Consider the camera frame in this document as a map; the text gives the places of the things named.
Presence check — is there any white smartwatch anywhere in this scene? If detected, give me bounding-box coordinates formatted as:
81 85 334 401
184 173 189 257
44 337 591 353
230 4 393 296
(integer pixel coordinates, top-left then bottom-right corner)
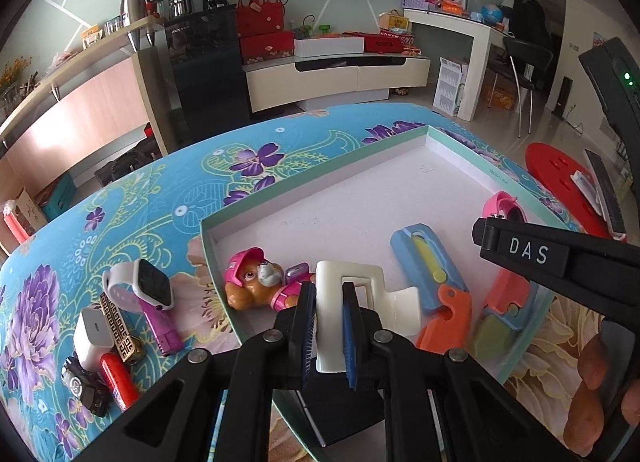
102 258 176 311

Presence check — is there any black tower speaker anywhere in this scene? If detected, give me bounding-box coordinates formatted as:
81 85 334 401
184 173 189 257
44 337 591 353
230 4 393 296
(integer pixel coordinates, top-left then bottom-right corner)
552 78 571 119

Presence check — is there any white plastic clip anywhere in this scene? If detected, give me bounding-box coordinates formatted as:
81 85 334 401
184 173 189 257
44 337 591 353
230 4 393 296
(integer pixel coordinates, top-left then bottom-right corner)
315 260 422 374

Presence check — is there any steel thermos jug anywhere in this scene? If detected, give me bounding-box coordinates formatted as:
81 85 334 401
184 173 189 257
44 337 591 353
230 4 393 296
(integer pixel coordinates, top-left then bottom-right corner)
120 0 151 25

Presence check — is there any orange and green utility knife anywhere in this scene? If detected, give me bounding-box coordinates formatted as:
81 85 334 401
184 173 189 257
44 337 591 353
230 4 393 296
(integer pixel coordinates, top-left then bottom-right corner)
390 223 472 354

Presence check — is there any yellow flower bouquet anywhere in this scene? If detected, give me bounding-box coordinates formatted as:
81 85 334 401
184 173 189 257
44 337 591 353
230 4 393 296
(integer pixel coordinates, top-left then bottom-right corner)
0 58 31 92

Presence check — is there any blue plastic crate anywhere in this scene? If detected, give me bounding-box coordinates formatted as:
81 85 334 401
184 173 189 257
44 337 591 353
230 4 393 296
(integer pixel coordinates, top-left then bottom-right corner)
42 173 78 220

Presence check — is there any white flat box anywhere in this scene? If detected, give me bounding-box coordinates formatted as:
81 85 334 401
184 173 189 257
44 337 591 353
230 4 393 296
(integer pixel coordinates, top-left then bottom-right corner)
294 36 366 57

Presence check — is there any black bag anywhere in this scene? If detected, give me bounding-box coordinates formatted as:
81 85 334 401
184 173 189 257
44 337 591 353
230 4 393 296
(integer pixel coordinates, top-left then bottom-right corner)
95 139 156 187

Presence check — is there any black office chair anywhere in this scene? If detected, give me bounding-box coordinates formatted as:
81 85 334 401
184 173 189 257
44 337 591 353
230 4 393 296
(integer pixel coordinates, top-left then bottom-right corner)
502 36 556 137

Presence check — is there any red gift bag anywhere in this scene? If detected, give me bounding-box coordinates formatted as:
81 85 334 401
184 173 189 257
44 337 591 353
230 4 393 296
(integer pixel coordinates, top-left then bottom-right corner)
235 0 283 37

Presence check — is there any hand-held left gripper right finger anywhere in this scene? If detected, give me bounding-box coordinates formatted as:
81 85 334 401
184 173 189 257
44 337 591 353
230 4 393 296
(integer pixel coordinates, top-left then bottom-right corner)
341 281 576 462

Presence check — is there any red flat box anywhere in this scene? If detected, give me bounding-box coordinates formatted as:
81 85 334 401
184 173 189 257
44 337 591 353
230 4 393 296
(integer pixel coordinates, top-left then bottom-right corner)
364 33 405 53

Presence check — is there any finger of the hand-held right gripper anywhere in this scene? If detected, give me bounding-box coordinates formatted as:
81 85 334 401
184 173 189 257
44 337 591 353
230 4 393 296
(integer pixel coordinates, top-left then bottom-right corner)
472 216 640 327

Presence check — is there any red paper bag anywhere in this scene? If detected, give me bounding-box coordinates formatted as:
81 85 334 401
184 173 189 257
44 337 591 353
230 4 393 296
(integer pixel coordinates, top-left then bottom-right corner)
2 202 31 245

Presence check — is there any white desk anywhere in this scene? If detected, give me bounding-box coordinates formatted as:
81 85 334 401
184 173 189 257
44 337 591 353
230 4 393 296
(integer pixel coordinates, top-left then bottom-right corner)
402 9 507 123

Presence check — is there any wooden bar counter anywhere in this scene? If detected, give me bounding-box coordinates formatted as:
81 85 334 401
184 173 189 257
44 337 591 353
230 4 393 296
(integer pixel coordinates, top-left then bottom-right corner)
0 16 168 243

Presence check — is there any black water dispenser cabinet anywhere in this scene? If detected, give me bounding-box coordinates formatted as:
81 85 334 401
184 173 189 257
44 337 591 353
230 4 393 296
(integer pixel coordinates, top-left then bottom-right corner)
165 4 251 130

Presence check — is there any black ribbed strip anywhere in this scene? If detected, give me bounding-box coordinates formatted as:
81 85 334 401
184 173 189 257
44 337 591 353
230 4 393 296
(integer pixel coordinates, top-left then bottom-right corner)
584 149 627 239

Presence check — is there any white paper bag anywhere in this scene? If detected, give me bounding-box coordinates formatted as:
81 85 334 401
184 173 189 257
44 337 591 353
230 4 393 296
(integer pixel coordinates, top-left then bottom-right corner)
5 187 48 233

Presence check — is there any orange cardboard box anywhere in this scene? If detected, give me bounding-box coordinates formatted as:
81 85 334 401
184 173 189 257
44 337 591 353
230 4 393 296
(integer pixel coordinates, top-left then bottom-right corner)
482 86 516 110

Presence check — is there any pink toy pup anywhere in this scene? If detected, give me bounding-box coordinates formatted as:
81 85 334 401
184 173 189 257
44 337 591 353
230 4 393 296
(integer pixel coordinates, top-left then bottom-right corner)
223 247 317 313

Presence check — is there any red lighter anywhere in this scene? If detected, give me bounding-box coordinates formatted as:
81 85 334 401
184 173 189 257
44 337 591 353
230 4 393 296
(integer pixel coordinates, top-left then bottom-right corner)
100 352 141 413

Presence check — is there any black toy car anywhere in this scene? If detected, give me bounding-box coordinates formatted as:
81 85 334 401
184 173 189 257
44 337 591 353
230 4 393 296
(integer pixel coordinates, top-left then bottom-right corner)
61 356 111 418

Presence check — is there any teal box lid tray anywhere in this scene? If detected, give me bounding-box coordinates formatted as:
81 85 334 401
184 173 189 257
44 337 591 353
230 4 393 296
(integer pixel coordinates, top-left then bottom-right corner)
199 124 583 462

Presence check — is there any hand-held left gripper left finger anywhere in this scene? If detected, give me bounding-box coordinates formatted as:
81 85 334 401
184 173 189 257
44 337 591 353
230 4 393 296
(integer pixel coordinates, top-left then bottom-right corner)
102 282 321 462

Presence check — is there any gold patterned lighter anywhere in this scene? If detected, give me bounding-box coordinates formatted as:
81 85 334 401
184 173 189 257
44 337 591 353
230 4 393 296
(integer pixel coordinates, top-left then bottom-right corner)
97 292 147 365

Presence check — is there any red gift box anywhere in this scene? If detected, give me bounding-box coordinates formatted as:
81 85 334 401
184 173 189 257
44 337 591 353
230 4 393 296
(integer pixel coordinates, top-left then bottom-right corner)
239 32 296 65

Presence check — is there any black charger block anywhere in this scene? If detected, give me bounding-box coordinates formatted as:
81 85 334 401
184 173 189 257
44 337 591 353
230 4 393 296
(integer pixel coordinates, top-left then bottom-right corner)
295 367 386 448

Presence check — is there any red plastic stool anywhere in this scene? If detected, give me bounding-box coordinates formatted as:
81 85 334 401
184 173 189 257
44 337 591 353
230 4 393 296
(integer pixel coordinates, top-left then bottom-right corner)
530 142 618 239

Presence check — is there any person's right hand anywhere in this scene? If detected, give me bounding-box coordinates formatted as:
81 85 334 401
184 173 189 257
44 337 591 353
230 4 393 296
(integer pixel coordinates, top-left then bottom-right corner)
562 332 610 458

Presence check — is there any white charger plug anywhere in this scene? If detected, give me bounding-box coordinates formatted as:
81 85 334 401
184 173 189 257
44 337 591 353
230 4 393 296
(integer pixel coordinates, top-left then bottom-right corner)
74 307 118 373

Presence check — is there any white printed carton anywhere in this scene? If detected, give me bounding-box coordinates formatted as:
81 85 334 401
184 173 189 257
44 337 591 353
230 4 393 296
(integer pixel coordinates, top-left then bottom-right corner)
432 58 468 117

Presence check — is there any orange and green toy knife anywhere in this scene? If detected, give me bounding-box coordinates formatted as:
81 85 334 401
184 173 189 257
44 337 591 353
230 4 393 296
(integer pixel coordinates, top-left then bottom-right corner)
472 269 543 359

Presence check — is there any white television stand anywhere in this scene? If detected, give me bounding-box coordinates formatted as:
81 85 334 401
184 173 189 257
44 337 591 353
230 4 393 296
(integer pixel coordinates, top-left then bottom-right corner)
242 52 431 115

